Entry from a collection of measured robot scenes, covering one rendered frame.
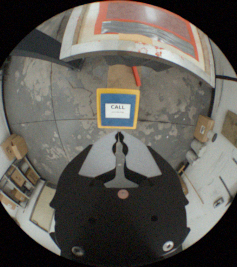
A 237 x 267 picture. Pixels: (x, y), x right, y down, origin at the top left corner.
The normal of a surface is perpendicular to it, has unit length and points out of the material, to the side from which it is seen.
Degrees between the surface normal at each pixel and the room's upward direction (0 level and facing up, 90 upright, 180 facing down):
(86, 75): 0
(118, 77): 1
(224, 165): 90
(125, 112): 0
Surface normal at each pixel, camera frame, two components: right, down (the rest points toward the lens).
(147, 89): 0.00, 0.47
